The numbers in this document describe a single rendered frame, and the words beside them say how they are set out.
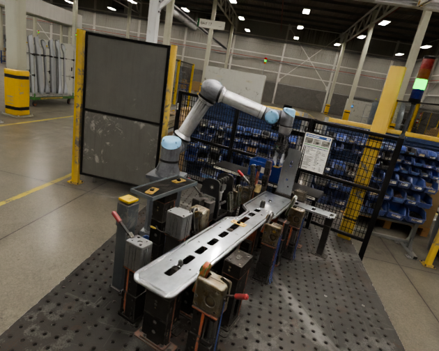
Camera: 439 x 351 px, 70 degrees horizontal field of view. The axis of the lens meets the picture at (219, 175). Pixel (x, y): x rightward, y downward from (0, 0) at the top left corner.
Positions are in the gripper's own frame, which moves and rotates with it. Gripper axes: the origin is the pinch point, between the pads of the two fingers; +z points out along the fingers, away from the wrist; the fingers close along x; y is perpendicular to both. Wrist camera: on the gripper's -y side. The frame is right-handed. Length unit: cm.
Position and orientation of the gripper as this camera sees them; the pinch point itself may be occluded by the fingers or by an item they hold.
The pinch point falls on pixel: (277, 164)
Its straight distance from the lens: 203.7
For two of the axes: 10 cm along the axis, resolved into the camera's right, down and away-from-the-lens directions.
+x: 8.6, 2.9, -4.2
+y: -4.8, 1.9, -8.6
